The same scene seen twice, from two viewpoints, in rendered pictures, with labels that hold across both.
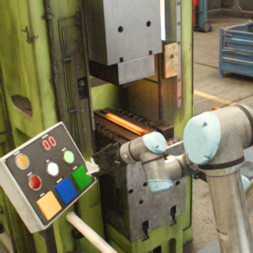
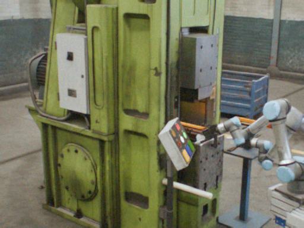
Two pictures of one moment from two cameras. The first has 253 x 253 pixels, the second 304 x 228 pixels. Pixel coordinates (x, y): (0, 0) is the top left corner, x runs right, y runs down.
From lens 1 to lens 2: 2.00 m
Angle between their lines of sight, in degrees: 21
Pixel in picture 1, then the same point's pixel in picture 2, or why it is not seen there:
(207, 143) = (276, 110)
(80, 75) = (176, 95)
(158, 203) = (211, 171)
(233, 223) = (284, 142)
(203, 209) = not seen: hidden behind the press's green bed
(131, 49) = (203, 81)
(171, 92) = (211, 108)
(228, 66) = not seen: hidden behind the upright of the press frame
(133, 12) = (206, 62)
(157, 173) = (239, 135)
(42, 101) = (160, 108)
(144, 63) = (208, 89)
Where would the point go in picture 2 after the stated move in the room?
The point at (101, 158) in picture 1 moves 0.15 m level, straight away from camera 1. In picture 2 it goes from (208, 132) to (198, 126)
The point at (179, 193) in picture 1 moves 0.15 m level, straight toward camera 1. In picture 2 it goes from (219, 167) to (224, 174)
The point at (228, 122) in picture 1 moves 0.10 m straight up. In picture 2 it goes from (281, 103) to (282, 88)
